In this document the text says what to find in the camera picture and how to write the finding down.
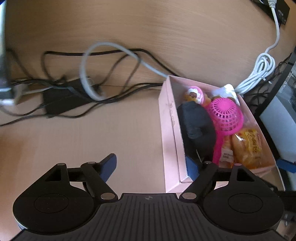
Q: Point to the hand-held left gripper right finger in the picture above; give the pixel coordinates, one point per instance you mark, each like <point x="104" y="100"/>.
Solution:
<point x="192" y="169"/>

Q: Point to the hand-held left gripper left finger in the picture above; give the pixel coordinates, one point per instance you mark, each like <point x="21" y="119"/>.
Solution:
<point x="108" y="166"/>

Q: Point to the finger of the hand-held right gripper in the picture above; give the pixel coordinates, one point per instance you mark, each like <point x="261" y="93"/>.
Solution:
<point x="286" y="165"/>

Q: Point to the small packaged bread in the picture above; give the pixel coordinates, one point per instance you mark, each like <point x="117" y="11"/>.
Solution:
<point x="226" y="153"/>

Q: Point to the packaged bread with yellow label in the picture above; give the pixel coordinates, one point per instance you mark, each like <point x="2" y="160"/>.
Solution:
<point x="249" y="143"/>

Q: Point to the black fabric pouch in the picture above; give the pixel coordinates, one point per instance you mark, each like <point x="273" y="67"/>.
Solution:
<point x="196" y="125"/>

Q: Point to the pink cardboard box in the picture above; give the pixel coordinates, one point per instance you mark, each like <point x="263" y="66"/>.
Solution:
<point x="167" y="129"/>

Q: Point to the pink plastic toy basket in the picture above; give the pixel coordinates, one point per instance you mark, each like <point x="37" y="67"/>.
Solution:
<point x="225" y="115"/>

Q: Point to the black power adapter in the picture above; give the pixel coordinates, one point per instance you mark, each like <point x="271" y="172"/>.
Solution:
<point x="62" y="99"/>

